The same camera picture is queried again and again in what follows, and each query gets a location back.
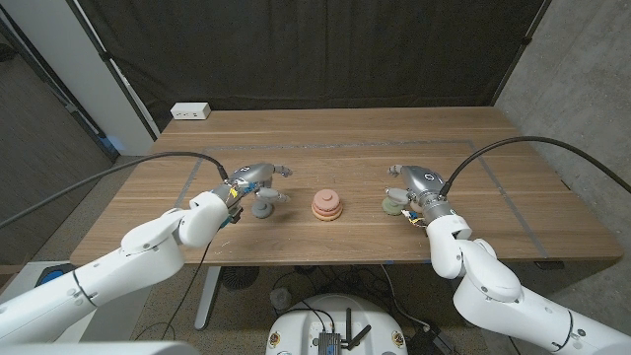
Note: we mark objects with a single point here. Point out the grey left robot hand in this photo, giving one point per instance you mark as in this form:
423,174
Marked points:
251,173

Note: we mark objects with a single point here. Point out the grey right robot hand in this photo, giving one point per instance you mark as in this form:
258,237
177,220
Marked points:
421,181

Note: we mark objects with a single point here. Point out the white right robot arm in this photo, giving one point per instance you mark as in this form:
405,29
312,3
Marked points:
493,291

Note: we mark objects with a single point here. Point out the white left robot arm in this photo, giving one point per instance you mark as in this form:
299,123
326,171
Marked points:
113,266

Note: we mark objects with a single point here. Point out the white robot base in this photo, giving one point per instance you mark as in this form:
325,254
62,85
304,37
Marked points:
301,325

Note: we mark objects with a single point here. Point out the white power strip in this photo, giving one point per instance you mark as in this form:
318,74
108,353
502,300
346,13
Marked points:
190,111

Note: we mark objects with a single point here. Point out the black round floor object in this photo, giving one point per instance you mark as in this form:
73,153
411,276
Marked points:
239,276

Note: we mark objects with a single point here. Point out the grey round floor object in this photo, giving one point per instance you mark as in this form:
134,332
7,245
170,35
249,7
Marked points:
281,298

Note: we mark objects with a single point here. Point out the white table leg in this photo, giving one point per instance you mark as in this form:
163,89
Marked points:
207,296

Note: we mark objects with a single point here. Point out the black backdrop curtain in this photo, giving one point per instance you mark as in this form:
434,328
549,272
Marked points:
315,49

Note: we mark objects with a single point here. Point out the black power adapter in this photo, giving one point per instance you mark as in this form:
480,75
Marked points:
431,340

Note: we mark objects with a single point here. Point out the black backdrop stand pole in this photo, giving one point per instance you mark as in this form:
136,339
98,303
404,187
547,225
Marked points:
525,42
113,69

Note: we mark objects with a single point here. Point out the black foot pedal blue pads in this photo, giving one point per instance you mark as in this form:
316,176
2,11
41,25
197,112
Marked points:
51,276

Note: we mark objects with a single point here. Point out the white robot torso edge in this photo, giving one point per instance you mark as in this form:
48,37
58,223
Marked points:
98,349

